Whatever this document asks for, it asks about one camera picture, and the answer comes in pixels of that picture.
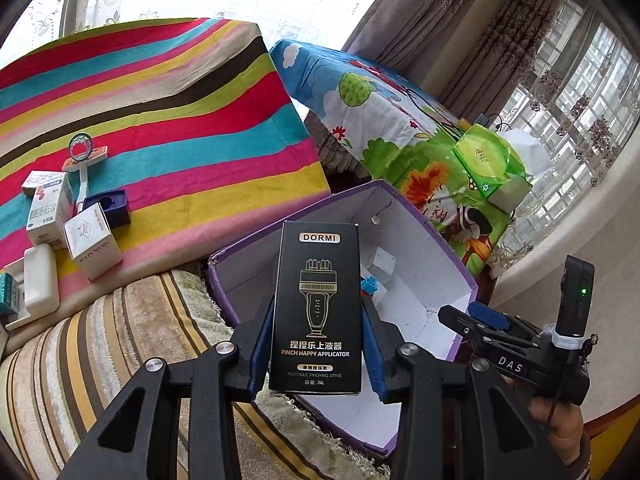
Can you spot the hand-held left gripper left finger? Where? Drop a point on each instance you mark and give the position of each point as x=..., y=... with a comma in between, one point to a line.
x=260, y=355

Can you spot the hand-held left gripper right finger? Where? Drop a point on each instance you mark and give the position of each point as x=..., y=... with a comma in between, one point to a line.
x=372, y=360

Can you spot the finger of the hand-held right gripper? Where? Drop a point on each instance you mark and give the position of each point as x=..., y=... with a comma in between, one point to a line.
x=465, y=322
x=490, y=315

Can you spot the black box with gold print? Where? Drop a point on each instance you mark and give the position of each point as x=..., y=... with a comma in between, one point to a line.
x=315, y=310

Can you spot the purple cardboard box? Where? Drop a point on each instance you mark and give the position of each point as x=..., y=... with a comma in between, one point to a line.
x=325, y=205

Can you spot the dark blue box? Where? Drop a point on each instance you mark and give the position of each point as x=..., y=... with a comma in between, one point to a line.
x=117, y=215

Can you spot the white box with diamond logo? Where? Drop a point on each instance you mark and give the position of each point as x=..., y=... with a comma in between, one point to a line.
x=92, y=245

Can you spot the white rounded case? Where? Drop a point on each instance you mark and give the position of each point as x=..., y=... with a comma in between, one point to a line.
x=41, y=280

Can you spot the long white printed box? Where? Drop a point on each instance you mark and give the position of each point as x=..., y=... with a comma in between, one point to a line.
x=30, y=322

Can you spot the white box with red label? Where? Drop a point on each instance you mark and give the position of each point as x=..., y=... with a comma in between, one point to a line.
x=47, y=220

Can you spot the teal packet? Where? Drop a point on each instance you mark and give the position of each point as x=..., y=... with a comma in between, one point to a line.
x=9, y=295

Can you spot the white holder with round disc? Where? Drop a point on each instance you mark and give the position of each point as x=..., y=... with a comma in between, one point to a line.
x=80, y=146

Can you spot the person's right forearm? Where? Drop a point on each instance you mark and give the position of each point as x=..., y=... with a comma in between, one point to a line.
x=580, y=460

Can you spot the person's right hand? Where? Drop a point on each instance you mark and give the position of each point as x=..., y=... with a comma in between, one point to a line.
x=560, y=430

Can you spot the green tissue pack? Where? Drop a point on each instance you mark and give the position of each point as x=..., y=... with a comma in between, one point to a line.
x=485, y=160

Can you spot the beige lace tablecloth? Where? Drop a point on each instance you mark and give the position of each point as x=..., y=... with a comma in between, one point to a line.
x=335, y=150

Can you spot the cartoon printed cloth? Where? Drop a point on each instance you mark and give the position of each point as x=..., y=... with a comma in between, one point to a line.
x=380, y=110

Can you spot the multicolour striped blanket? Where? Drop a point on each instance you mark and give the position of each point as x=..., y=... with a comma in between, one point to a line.
x=175, y=125

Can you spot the white window grille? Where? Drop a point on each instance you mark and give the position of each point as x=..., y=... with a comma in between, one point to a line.
x=575, y=75

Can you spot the brown floral curtain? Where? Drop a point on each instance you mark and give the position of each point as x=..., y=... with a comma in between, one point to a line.
x=450, y=35

